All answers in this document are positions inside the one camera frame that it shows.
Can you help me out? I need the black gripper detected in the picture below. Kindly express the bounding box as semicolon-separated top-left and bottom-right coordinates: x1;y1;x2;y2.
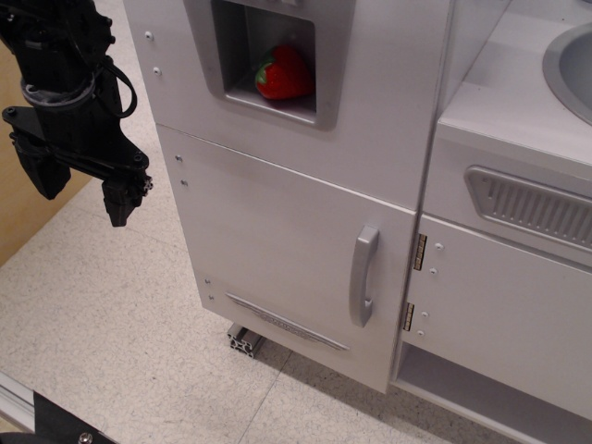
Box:
10;85;153;228

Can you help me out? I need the white low fridge door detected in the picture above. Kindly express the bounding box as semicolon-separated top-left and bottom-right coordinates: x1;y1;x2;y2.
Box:
157;126;414;391

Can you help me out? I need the grey fridge door handle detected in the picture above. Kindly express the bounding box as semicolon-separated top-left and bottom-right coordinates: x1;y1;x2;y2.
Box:
349;225;379;327

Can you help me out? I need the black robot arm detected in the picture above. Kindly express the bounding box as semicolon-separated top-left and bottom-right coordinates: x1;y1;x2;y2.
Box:
1;1;153;227

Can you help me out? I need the white toy fridge cabinet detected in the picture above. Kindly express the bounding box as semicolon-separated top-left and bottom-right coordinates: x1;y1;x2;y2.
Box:
125;1;507;209

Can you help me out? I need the plywood panel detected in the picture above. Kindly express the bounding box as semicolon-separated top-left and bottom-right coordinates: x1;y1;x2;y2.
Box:
1;45;91;264

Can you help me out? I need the grey ice dispenser recess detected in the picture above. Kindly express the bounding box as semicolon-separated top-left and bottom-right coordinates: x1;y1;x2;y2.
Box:
184;1;355;130

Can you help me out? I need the aluminium extrusion foot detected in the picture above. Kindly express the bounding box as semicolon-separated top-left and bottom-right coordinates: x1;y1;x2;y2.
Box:
227;323;265;359

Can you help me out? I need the red toy strawberry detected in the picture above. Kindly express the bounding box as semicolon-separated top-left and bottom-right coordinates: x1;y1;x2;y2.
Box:
255;45;315;100

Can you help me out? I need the upper brass hinge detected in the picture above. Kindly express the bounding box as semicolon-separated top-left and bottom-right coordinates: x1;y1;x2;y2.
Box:
413;233;427;271

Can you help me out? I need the brass hinge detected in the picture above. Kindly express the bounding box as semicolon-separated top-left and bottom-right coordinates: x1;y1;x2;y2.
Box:
413;233;427;271
402;302;414;331

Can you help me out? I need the lower brass hinge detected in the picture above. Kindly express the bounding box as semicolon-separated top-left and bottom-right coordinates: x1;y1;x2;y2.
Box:
402;302;414;331

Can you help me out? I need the white toy kitchen counter unit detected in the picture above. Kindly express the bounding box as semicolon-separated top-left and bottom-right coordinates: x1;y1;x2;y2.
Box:
394;1;591;443

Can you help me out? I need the white right cabinet door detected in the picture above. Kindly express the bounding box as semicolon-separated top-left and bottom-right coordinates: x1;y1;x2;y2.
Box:
402;216;591;418

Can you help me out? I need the grey vent panel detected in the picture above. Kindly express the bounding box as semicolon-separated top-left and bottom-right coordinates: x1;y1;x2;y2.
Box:
463;166;591;252

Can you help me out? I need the grey toy sink basin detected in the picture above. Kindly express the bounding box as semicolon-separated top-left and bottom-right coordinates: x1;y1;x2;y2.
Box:
542;23;592;125

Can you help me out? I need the aluminium rail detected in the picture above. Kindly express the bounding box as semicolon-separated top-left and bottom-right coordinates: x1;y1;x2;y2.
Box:
1;372;35;432

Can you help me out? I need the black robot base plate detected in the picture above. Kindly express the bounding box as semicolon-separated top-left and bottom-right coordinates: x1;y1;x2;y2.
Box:
33;392;117;444

